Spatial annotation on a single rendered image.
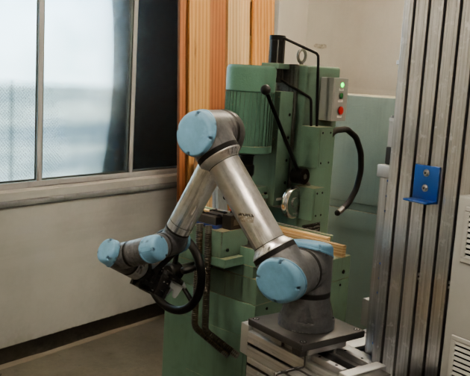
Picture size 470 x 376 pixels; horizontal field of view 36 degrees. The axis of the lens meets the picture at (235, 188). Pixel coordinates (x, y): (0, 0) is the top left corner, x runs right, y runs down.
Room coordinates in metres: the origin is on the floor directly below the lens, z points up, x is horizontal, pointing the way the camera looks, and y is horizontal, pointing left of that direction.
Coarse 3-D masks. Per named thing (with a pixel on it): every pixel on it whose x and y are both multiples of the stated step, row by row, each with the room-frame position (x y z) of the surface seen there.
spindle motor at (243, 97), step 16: (240, 64) 2.49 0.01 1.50; (240, 80) 2.48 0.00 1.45; (256, 80) 2.48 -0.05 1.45; (272, 80) 2.52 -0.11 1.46; (240, 96) 2.49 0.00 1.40; (256, 96) 2.48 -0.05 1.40; (272, 96) 2.53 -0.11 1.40; (240, 112) 2.49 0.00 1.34; (256, 112) 2.48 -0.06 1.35; (256, 128) 2.48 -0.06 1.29; (272, 128) 2.56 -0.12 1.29; (256, 144) 2.49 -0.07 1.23
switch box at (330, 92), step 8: (328, 80) 2.67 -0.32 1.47; (336, 80) 2.66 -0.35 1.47; (344, 80) 2.70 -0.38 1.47; (328, 88) 2.67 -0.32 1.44; (336, 88) 2.67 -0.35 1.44; (344, 88) 2.70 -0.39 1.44; (320, 96) 2.69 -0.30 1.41; (328, 96) 2.67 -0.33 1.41; (336, 96) 2.67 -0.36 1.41; (344, 96) 2.71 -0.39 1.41; (320, 104) 2.69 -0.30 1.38; (328, 104) 2.66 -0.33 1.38; (336, 104) 2.67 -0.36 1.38; (344, 104) 2.71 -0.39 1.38; (320, 112) 2.69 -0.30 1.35; (328, 112) 2.66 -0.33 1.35; (336, 112) 2.68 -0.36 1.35; (344, 112) 2.71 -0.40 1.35; (328, 120) 2.66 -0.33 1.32; (336, 120) 2.68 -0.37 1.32; (344, 120) 2.72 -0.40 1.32
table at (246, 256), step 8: (240, 248) 2.35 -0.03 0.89; (248, 248) 2.32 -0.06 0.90; (232, 256) 2.32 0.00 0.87; (240, 256) 2.33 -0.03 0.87; (248, 256) 2.32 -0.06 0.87; (216, 264) 2.29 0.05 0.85; (224, 264) 2.27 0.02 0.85; (232, 264) 2.29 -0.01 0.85; (240, 264) 2.32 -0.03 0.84; (248, 264) 2.32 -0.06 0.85
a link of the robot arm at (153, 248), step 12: (132, 240) 1.95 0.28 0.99; (144, 240) 1.91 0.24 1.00; (156, 240) 1.90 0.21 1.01; (168, 240) 1.98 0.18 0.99; (132, 252) 1.91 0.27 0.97; (144, 252) 1.89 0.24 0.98; (156, 252) 1.89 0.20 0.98; (168, 252) 1.97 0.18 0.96; (132, 264) 1.93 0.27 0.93; (144, 264) 1.93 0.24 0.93
